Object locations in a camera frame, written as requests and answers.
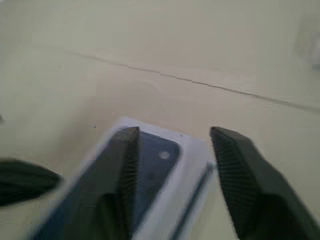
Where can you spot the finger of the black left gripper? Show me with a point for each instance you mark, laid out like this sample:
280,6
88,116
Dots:
22,182

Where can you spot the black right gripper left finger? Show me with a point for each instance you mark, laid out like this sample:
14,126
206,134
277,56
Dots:
110,190

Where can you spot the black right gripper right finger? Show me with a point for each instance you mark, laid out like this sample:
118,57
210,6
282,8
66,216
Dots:
252,190

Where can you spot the dark blue smartphone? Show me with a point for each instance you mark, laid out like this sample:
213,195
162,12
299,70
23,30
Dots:
155,170

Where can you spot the white plastic tray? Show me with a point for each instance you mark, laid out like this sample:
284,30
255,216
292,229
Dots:
190,157

